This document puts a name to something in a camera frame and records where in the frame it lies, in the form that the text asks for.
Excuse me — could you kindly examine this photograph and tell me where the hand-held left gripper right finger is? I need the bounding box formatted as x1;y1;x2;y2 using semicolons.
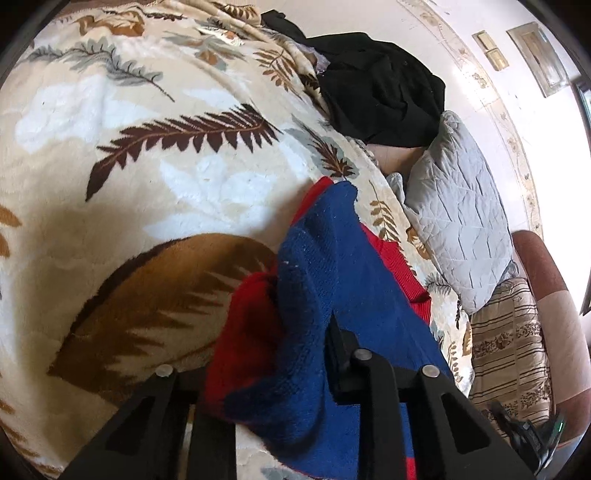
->
325;316;536;480

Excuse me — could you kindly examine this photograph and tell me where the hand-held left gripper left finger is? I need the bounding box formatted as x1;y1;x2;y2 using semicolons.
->
58;364;238;480

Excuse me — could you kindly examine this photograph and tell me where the red and blue sweater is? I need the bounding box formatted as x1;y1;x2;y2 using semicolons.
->
203;176;455;480

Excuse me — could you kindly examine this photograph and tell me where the brown sofa backrest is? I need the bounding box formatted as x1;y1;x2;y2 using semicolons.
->
512;229;591;444

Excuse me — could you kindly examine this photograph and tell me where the grey quilted pillow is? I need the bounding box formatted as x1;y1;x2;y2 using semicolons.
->
388;111;520;315

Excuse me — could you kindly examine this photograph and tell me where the pink pillow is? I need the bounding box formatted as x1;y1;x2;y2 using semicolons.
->
367;143;428;174

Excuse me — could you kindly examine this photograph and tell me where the leaf print fleece blanket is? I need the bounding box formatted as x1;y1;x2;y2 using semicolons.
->
0;0;476;480

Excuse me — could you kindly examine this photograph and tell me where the large black garment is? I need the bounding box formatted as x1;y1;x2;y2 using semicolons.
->
305;32;446;146

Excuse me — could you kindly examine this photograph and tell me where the purple cloth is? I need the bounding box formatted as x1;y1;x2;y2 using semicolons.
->
298;44;331;77

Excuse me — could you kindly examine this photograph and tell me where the small black cloth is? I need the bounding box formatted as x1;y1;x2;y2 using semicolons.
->
261;10;308;42

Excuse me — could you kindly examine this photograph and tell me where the framed wall painting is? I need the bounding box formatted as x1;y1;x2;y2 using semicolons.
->
573;78;591;121

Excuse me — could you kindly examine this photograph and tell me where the metal wall panel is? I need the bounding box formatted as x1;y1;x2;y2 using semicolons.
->
506;22;570;99

